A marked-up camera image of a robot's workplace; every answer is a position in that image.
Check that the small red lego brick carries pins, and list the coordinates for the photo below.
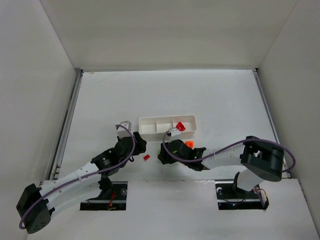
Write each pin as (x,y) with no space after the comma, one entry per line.
(146,157)

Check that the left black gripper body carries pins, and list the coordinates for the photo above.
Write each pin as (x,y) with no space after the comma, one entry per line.
(139,144)

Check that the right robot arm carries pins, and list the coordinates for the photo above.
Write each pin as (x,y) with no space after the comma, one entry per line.
(262,159)

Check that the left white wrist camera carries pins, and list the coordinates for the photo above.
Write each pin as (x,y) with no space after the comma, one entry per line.
(124,129)

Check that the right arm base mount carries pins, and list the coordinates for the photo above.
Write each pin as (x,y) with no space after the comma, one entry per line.
(230,197)

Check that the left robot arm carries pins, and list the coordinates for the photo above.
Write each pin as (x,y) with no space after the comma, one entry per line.
(37,205)

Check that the white divided sorting tray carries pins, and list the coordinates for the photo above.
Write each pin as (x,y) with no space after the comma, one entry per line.
(155,127)

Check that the right aluminium frame rail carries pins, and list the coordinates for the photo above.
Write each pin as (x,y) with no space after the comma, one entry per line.
(286,175)

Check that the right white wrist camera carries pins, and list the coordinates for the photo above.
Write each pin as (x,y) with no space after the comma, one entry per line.
(173,132)

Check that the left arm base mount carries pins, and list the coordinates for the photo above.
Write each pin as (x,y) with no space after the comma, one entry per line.
(115,200)

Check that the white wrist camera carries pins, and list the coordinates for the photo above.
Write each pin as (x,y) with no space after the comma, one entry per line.
(173,132)
(124,129)

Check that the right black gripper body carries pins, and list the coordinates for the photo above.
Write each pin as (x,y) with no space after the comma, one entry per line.
(166,153)

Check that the left aluminium frame rail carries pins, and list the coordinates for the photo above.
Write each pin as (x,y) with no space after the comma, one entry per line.
(56,163)

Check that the red curved lego piece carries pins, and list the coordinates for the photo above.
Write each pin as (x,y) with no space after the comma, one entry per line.
(180,126)

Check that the aluminium frame rail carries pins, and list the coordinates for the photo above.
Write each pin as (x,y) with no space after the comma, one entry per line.
(56,163)
(286,175)

